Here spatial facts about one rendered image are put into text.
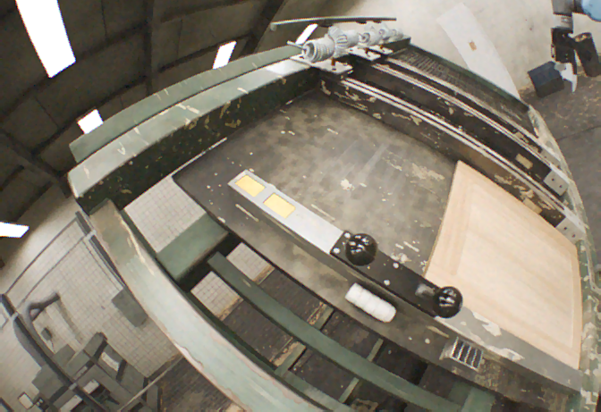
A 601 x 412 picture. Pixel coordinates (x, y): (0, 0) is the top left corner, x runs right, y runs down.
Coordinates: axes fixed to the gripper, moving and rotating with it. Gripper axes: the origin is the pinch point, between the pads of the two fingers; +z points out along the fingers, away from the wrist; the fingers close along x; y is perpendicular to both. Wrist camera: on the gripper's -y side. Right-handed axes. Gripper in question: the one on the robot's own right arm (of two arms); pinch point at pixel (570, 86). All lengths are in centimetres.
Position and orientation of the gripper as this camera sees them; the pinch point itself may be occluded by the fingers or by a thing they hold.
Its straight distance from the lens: 105.1
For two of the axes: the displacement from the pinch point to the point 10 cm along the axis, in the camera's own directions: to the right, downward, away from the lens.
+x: -6.4, 5.8, -5.0
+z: 3.1, 7.9, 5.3
